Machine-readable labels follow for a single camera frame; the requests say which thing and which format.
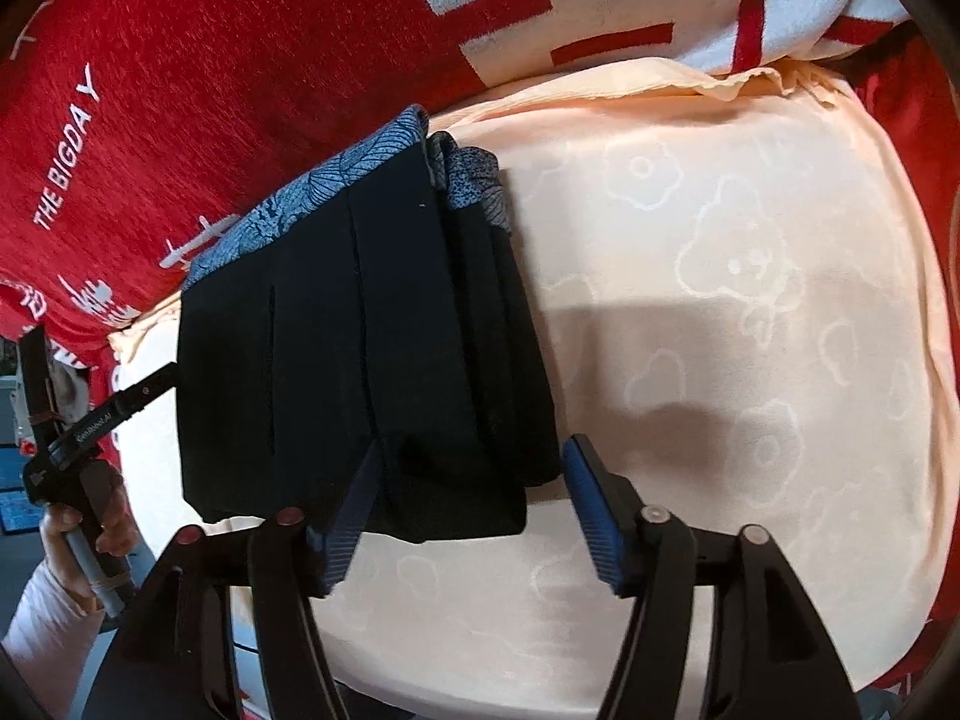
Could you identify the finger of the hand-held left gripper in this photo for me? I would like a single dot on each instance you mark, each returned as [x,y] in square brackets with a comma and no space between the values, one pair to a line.
[146,386]

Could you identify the red printed blanket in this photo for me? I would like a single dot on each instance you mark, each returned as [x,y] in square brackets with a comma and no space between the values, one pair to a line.
[225,90]

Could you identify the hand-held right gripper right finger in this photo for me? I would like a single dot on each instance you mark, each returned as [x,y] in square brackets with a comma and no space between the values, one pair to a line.
[596,525]

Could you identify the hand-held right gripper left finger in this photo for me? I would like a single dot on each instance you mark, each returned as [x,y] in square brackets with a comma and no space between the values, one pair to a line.
[351,525]

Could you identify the black pants with patterned waistband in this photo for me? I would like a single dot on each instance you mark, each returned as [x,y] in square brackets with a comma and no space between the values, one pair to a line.
[315,330]

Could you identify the peach patterned blanket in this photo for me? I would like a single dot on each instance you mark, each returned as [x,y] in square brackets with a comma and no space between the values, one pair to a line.
[712,315]

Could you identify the person's left forearm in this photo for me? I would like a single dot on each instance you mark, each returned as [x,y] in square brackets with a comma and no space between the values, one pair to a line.
[45,615]

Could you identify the person's left hand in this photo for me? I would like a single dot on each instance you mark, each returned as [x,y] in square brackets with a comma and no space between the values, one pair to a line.
[109,529]

